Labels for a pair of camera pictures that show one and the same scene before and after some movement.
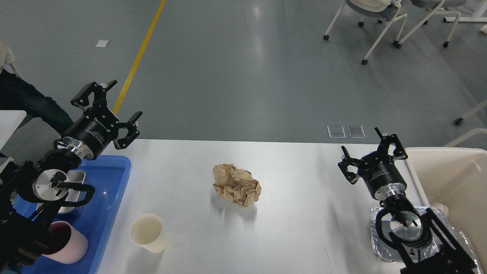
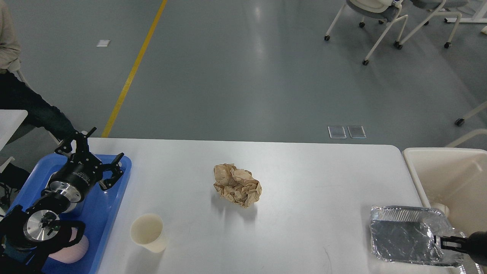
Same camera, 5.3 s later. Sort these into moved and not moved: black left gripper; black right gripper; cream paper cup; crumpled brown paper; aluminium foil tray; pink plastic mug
Moved: black right gripper; black left gripper
Not moved: aluminium foil tray; pink plastic mug; cream paper cup; crumpled brown paper
